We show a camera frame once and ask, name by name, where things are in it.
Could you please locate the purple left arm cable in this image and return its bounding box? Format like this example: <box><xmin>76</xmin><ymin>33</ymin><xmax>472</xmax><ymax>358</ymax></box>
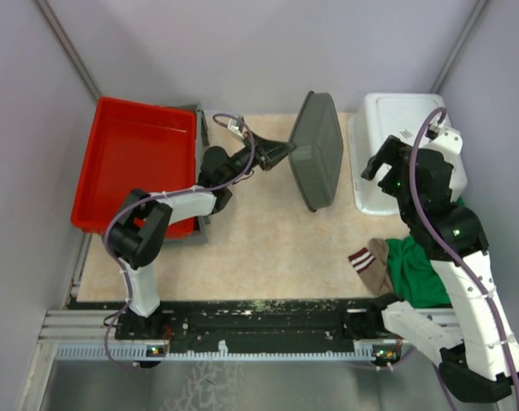
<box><xmin>102</xmin><ymin>112</ymin><xmax>256</xmax><ymax>370</ymax></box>

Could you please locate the large white plastic container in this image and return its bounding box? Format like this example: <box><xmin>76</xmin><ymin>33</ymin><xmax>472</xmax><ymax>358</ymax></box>
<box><xmin>347</xmin><ymin>93</ymin><xmax>445</xmax><ymax>216</ymax></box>

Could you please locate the grey-green plastic tub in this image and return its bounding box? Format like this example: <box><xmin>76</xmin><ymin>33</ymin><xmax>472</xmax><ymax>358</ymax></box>
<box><xmin>289</xmin><ymin>91</ymin><xmax>343</xmax><ymax>212</ymax></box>

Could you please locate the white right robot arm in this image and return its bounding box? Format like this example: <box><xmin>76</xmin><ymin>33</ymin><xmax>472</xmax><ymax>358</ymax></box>
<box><xmin>361</xmin><ymin>132</ymin><xmax>519</xmax><ymax>410</ymax></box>

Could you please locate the brown striped sock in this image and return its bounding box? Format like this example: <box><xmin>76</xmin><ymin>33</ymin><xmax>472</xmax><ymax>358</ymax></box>
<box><xmin>348</xmin><ymin>238</ymin><xmax>394</xmax><ymax>296</ymax></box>

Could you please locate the grey plastic crate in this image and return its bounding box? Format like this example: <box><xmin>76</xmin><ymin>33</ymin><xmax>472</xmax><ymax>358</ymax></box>
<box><xmin>164</xmin><ymin>103</ymin><xmax>211</xmax><ymax>246</ymax></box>

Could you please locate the grey slotted cable duct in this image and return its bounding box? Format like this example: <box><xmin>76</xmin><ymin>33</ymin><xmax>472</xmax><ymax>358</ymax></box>
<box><xmin>55</xmin><ymin>341</ymin><xmax>375</xmax><ymax>362</ymax></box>

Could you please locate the green cloth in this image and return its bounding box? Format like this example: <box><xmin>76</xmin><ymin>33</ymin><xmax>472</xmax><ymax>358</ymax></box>
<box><xmin>385</xmin><ymin>194</ymin><xmax>468</xmax><ymax>310</ymax></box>

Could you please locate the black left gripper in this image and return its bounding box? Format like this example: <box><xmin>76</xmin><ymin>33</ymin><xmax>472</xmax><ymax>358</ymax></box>
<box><xmin>221</xmin><ymin>130</ymin><xmax>295</xmax><ymax>188</ymax></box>

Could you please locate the aluminium rail frame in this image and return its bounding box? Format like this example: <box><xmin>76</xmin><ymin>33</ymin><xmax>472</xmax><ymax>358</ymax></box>
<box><xmin>39</xmin><ymin>307</ymin><xmax>462</xmax><ymax>343</ymax></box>

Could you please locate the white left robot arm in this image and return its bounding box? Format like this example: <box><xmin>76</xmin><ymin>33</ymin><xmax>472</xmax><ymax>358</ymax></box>
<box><xmin>104</xmin><ymin>134</ymin><xmax>295</xmax><ymax>340</ymax></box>

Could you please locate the red plastic crate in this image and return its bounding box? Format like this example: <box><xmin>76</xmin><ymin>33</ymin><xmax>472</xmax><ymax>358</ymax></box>
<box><xmin>70</xmin><ymin>97</ymin><xmax>199</xmax><ymax>234</ymax></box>

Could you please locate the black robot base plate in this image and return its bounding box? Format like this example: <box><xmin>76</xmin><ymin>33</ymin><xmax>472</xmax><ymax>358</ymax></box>
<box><xmin>66</xmin><ymin>298</ymin><xmax>415</xmax><ymax>369</ymax></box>

